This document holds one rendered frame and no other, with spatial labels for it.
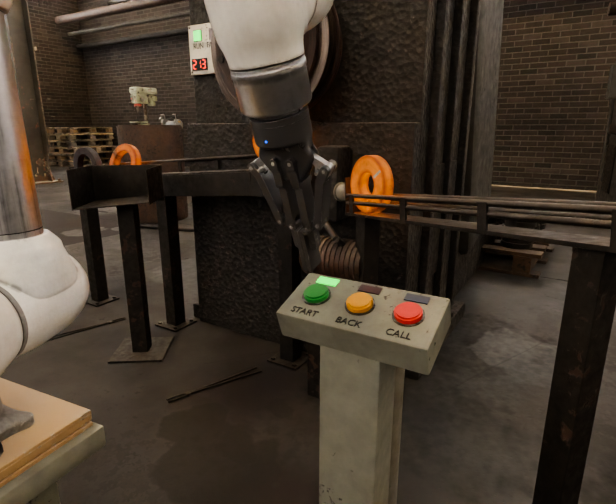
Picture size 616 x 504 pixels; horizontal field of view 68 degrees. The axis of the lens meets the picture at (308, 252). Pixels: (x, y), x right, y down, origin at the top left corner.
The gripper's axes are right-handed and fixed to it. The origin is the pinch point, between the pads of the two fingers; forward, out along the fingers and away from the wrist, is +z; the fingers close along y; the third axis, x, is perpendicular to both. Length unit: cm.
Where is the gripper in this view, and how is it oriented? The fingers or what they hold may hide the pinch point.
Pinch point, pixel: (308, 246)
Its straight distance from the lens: 66.8
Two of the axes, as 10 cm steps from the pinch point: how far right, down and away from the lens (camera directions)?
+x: -4.9, 5.5, -6.8
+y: -8.5, -1.3, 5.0
